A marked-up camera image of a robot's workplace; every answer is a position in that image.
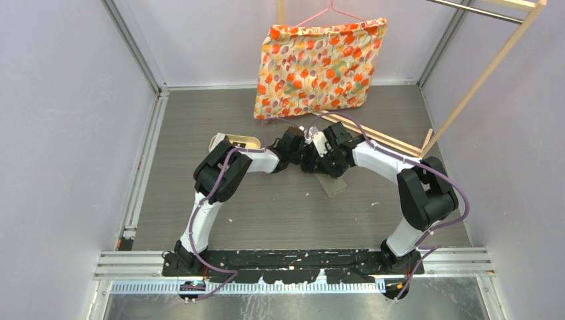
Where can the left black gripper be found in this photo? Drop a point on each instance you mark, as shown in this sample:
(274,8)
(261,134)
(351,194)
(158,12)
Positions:
(310,168)

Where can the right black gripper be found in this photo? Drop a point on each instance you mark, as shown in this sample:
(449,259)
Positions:
(336,173)

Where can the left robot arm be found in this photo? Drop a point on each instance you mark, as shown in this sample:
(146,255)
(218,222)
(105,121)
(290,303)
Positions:
(219,175)

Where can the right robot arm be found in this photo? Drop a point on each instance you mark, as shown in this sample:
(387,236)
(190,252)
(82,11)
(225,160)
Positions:
(426,198)

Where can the beige oval tray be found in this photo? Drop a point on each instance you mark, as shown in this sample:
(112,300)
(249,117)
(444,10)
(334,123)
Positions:
(242,141)

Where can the floral fabric bag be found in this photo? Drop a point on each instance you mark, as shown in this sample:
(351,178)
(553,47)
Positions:
(307,69)

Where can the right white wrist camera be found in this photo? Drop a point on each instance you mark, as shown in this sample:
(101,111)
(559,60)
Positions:
(318,141)

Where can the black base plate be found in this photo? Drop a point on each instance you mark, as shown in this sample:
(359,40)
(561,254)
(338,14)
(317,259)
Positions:
(294,266)

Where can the aluminium front rail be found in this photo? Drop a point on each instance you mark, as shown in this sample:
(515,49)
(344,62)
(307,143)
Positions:
(131,272)

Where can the wooden rack frame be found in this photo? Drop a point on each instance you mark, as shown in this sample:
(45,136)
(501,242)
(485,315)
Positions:
(440,67)

